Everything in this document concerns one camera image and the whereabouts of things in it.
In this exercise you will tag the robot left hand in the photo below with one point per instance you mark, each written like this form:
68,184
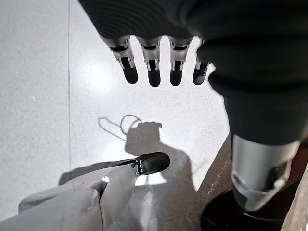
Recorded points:
240,48

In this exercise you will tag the dark robot foot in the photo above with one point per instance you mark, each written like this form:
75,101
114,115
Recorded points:
154,163

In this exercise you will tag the black round object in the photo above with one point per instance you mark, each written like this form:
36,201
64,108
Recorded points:
221,216

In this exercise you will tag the brown wooden furniture edge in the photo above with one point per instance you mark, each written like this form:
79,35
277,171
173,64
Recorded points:
297,211

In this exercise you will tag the silver robot leg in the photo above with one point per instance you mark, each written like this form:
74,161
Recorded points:
72,207

